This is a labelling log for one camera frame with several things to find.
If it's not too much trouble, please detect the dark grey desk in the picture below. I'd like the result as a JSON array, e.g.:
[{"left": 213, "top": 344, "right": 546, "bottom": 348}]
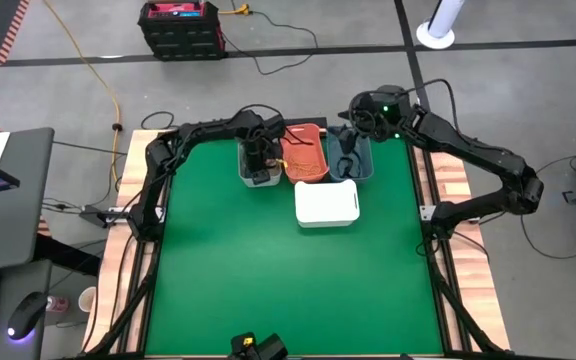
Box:
[{"left": 0, "top": 259, "right": 53, "bottom": 360}]

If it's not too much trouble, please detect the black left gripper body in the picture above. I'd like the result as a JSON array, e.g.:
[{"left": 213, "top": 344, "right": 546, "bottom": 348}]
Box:
[{"left": 243, "top": 137, "right": 277, "bottom": 174}]

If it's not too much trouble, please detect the black and red tool case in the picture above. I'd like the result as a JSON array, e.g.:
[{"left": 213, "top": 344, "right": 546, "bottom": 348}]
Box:
[{"left": 136, "top": 0, "right": 227, "bottom": 63}]

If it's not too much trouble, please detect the pile of orange rubber bands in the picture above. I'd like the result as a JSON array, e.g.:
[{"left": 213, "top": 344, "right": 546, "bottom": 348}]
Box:
[{"left": 287, "top": 154, "right": 323, "bottom": 177}]

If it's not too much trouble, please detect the orange plastic basket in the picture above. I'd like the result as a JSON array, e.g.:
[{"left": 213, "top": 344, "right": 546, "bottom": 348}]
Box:
[{"left": 279, "top": 122, "right": 331, "bottom": 185}]

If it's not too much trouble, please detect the red drink can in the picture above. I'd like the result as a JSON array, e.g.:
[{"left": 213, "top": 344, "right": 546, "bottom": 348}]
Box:
[{"left": 45, "top": 295, "right": 71, "bottom": 314}]

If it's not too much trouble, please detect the black metal table frame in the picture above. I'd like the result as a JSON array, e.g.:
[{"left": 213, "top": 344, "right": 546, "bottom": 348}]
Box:
[{"left": 80, "top": 117, "right": 512, "bottom": 360}]

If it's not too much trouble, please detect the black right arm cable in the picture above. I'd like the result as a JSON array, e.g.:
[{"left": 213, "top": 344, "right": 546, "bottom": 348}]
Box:
[{"left": 346, "top": 77, "right": 462, "bottom": 137}]

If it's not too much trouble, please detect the large white upturned basket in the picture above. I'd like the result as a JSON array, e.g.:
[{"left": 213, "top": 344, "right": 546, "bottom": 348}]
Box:
[{"left": 293, "top": 179, "right": 361, "bottom": 229}]

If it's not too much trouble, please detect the yellow extension cord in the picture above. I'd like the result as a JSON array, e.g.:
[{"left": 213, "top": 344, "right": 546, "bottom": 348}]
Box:
[{"left": 42, "top": 0, "right": 122, "bottom": 187}]

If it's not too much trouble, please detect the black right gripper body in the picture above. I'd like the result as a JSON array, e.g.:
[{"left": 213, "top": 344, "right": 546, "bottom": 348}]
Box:
[{"left": 337, "top": 110, "right": 370, "bottom": 151}]

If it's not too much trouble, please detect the clear plastic bin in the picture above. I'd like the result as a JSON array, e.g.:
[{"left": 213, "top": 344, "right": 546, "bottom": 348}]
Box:
[{"left": 237, "top": 137, "right": 285, "bottom": 189}]

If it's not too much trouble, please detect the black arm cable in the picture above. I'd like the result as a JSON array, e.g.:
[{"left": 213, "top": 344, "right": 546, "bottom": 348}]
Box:
[
  {"left": 236, "top": 103, "right": 315, "bottom": 147},
  {"left": 346, "top": 77, "right": 462, "bottom": 137}
]

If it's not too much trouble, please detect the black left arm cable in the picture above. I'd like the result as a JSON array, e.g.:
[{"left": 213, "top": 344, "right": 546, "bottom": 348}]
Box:
[{"left": 236, "top": 103, "right": 315, "bottom": 147}]

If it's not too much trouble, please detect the yellow plug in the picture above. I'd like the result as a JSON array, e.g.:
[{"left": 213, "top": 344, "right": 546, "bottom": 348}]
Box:
[{"left": 217, "top": 3, "right": 252, "bottom": 17}]

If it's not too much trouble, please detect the thin black floor cable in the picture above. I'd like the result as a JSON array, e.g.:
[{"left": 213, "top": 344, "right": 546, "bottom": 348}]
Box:
[{"left": 519, "top": 154, "right": 576, "bottom": 261}]

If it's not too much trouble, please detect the black computer mouse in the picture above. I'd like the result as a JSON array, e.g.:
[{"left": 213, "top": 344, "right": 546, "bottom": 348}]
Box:
[{"left": 6, "top": 291, "right": 50, "bottom": 342}]

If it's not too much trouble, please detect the black device with yellow tag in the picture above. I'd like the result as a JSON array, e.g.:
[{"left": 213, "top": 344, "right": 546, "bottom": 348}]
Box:
[{"left": 228, "top": 331, "right": 290, "bottom": 360}]

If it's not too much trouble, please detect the green table mat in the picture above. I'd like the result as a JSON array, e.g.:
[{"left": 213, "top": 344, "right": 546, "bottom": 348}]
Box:
[{"left": 145, "top": 137, "right": 444, "bottom": 356}]

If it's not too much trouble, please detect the black power adapter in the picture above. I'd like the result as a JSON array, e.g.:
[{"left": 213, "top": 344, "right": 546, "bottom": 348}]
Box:
[{"left": 78, "top": 204, "right": 135, "bottom": 229}]

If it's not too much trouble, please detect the blue plastic basket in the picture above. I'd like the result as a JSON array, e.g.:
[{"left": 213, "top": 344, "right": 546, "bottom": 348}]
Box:
[{"left": 326, "top": 125, "right": 375, "bottom": 183}]

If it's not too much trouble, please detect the white pole with round base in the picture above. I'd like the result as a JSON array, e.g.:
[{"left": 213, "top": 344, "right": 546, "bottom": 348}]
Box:
[{"left": 415, "top": 0, "right": 467, "bottom": 51}]

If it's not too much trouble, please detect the paper cup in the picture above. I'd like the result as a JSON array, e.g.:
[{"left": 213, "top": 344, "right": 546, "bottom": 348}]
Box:
[{"left": 77, "top": 285, "right": 99, "bottom": 314}]

